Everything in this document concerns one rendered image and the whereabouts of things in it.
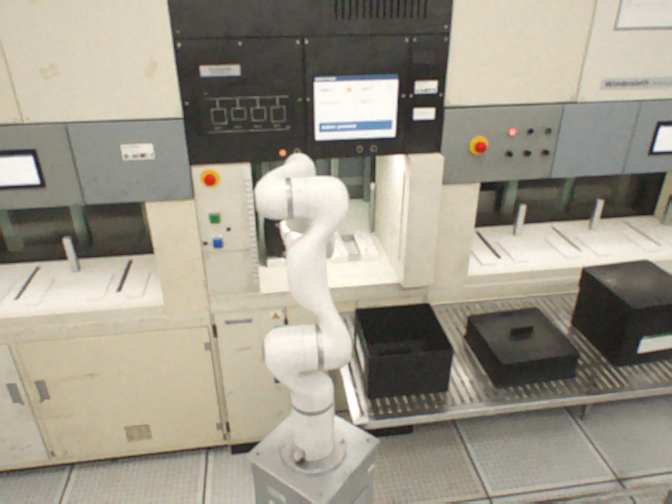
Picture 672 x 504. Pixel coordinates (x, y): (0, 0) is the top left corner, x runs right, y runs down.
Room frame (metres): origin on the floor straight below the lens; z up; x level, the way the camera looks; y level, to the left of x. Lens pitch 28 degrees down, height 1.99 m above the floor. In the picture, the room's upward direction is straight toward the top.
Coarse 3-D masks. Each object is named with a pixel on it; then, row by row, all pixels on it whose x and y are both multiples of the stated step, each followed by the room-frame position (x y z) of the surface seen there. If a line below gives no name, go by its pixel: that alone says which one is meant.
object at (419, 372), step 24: (360, 312) 1.56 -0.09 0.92; (384, 312) 1.57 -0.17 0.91; (408, 312) 1.59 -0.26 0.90; (432, 312) 1.55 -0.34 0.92; (360, 336) 1.43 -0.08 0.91; (384, 336) 1.57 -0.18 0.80; (408, 336) 1.59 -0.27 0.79; (432, 336) 1.52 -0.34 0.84; (360, 360) 1.42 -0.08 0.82; (384, 360) 1.30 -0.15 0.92; (408, 360) 1.31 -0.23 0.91; (432, 360) 1.32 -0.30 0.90; (384, 384) 1.30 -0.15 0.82; (408, 384) 1.31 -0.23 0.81; (432, 384) 1.32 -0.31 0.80
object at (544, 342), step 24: (504, 312) 1.64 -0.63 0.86; (528, 312) 1.64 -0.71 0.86; (480, 336) 1.50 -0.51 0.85; (504, 336) 1.49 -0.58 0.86; (528, 336) 1.49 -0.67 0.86; (552, 336) 1.49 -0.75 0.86; (480, 360) 1.48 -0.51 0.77; (504, 360) 1.36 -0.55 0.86; (528, 360) 1.36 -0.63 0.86; (552, 360) 1.38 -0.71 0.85; (576, 360) 1.40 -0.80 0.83; (504, 384) 1.35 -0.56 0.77; (528, 384) 1.36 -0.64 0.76
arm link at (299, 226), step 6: (288, 222) 1.41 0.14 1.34; (294, 222) 1.40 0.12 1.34; (300, 222) 1.39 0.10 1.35; (306, 222) 1.40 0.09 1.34; (288, 228) 1.43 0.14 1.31; (294, 228) 1.41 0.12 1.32; (300, 228) 1.41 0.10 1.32; (306, 228) 1.42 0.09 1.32; (330, 240) 1.46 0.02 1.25; (330, 246) 1.47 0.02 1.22; (330, 252) 1.49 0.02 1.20
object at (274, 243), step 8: (264, 224) 1.97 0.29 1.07; (272, 224) 1.97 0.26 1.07; (264, 232) 2.06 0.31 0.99; (272, 232) 1.97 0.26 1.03; (280, 232) 1.97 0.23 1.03; (264, 240) 1.98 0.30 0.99; (272, 240) 1.97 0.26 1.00; (280, 240) 1.97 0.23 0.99; (272, 248) 1.97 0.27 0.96; (280, 248) 1.97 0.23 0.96; (280, 256) 1.98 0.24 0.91
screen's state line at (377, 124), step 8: (376, 120) 1.83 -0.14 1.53; (384, 120) 1.83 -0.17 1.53; (392, 120) 1.84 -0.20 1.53; (320, 128) 1.80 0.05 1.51; (328, 128) 1.80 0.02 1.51; (336, 128) 1.81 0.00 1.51; (344, 128) 1.81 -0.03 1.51; (352, 128) 1.81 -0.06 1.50; (360, 128) 1.82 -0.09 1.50; (368, 128) 1.82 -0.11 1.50; (376, 128) 1.83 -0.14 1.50; (384, 128) 1.83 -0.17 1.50
